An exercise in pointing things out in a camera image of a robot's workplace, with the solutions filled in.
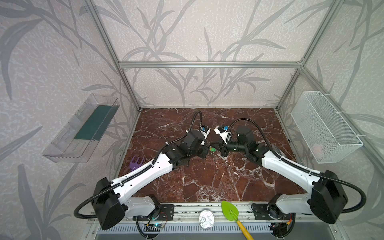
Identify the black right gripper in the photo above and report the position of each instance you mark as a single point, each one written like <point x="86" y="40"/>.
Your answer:
<point x="223" y="148"/>

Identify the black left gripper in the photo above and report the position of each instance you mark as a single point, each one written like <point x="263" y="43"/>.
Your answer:
<point x="204" y="148"/>

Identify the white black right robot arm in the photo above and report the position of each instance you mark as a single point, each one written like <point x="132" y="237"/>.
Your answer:
<point x="323" y="197"/>

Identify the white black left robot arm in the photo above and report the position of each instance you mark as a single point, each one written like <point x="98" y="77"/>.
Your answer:
<point x="120" y="202"/>

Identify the round silver tin lid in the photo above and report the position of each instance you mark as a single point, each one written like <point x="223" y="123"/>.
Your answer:
<point x="206" y="219"/>

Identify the purple toy rake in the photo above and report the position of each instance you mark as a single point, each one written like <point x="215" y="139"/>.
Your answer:
<point x="136" y="162"/>

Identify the pink object in basket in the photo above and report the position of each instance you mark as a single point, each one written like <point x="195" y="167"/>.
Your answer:
<point x="318" y="151"/>

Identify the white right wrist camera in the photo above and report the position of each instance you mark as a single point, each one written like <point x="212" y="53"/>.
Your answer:
<point x="224" y="133"/>

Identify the green toy shovel yellow handle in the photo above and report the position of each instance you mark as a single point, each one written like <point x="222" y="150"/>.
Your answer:
<point x="231" y="213"/>

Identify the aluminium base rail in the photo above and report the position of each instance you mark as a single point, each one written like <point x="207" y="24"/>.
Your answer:
<point x="185" y="225"/>

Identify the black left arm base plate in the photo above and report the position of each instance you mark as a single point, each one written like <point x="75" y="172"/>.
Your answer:
<point x="163" y="213"/>

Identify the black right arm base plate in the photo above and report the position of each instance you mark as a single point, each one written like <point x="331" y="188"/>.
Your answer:
<point x="269" y="212"/>

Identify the white wire mesh basket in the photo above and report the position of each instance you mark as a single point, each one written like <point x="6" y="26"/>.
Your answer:
<point x="320" y="123"/>

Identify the clear plastic wall tray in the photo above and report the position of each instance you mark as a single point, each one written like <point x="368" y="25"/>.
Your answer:
<point x="79" y="138"/>

